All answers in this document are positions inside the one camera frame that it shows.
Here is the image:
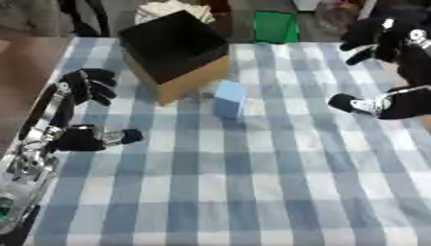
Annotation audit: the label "tan cardboard box black inside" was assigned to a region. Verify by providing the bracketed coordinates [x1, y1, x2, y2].
[117, 10, 233, 106]

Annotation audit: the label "black chair legs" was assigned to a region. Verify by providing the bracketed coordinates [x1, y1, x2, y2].
[57, 0, 112, 37]

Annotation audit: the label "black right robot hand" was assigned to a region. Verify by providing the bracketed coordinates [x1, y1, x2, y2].
[326, 7, 431, 121]

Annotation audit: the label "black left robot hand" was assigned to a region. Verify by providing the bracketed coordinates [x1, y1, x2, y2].
[16, 67, 145, 153]

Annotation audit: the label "green flat board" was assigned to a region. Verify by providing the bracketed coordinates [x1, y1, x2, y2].
[252, 11, 302, 44]

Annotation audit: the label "person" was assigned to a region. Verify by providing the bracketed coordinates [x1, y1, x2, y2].
[0, 0, 74, 41]

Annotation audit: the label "white crumpled cloth bag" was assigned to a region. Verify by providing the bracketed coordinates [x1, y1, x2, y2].
[133, 0, 217, 25]

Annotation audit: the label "light blue rectangular block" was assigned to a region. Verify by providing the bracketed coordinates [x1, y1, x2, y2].
[212, 79, 249, 121]

